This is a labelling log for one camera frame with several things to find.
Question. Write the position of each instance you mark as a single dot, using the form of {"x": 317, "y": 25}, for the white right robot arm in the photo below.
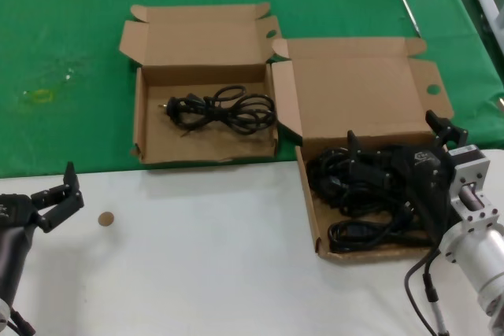
{"x": 480, "y": 241}

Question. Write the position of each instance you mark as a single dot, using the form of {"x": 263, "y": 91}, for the round cardboard disc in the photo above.
{"x": 105, "y": 218}

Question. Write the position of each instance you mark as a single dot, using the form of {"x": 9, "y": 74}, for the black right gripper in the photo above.
{"x": 427, "y": 178}

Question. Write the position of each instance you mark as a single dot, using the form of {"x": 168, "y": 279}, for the open brown cardboard box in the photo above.
{"x": 204, "y": 56}
{"x": 354, "y": 88}

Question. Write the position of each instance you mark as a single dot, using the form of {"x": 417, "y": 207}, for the white table cover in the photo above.
{"x": 197, "y": 273}

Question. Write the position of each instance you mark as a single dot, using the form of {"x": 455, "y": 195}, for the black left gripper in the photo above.
{"x": 15, "y": 210}

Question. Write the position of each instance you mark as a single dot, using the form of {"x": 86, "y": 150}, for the green table cloth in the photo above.
{"x": 59, "y": 17}

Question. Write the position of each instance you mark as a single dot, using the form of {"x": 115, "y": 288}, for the white flat strip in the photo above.
{"x": 486, "y": 1}

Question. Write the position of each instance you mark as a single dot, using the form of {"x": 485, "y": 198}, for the metal cloth clamp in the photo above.
{"x": 501, "y": 102}

